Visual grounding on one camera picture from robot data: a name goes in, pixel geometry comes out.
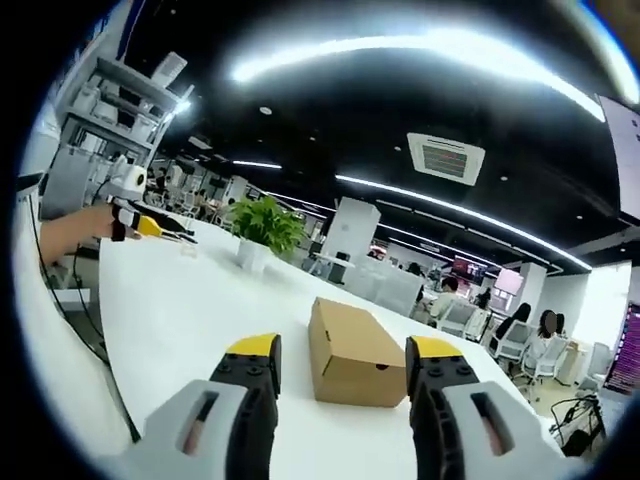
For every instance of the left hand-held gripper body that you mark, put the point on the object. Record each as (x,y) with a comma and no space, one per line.
(131,181)

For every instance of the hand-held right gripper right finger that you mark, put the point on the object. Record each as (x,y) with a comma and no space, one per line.
(465,405)

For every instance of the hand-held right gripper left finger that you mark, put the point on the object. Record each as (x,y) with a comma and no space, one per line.
(227,400)

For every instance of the brown cardboard shoe box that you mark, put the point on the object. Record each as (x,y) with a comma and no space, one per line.
(350,345)

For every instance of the person's left hand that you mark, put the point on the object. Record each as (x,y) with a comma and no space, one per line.
(123,220)

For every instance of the grey storage shelf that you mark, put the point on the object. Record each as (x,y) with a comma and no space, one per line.
(120,115)

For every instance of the white office chair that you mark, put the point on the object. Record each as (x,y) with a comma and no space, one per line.
(462,320)
(547,360)

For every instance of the green potted plant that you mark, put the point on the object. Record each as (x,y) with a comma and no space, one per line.
(265,227)

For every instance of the white square pillar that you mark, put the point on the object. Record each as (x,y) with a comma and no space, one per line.
(354,235)

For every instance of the ceiling air conditioner unit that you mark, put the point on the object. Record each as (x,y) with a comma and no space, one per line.
(446,159)

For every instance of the long ceiling light strip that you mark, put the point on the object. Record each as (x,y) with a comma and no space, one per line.
(400,55)

